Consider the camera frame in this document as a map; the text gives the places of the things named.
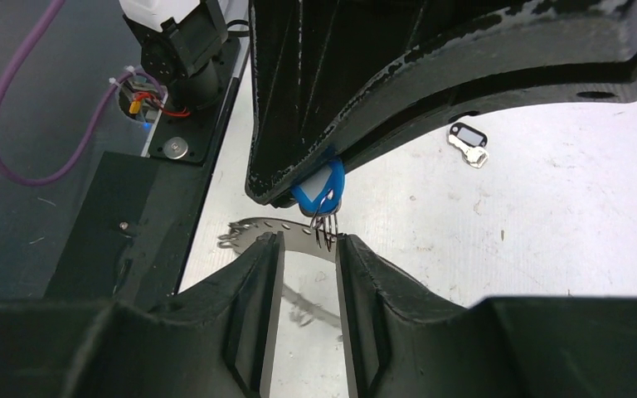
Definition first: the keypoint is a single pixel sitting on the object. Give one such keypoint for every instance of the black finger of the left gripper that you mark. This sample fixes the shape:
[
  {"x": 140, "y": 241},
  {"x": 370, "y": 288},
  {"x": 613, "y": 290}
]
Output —
[{"x": 356, "y": 79}]

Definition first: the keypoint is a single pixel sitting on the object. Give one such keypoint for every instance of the blue tagged key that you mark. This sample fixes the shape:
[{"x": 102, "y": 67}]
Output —
[{"x": 319, "y": 197}]

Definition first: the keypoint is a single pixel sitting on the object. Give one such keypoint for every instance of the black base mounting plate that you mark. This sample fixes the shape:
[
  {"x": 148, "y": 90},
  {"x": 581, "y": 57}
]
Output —
[{"x": 134, "y": 231}]

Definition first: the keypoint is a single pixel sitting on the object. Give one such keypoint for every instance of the large silver metal keyring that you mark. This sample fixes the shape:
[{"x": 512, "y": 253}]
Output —
[{"x": 298, "y": 237}]

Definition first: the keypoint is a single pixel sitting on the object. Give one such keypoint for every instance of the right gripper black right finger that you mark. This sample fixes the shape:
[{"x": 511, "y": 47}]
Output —
[{"x": 402, "y": 340}]

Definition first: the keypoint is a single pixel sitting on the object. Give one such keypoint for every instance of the black tagged silver key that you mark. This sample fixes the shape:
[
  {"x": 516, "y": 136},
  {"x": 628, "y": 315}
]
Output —
[{"x": 470, "y": 142}]

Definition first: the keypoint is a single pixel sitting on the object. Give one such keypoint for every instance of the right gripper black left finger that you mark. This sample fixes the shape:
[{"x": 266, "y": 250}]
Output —
[{"x": 215, "y": 339}]

